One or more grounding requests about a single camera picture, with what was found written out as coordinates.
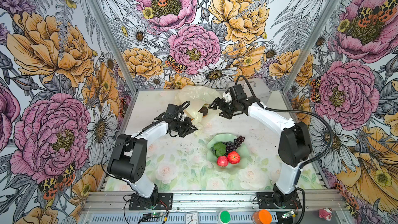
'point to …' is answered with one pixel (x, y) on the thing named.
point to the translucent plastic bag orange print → (196, 97)
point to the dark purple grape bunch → (232, 146)
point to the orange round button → (261, 216)
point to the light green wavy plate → (230, 168)
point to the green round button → (225, 216)
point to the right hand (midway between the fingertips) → (214, 114)
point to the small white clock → (192, 218)
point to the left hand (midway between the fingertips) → (197, 132)
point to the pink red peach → (222, 160)
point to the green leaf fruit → (218, 149)
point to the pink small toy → (325, 213)
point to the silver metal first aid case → (261, 88)
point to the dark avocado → (204, 110)
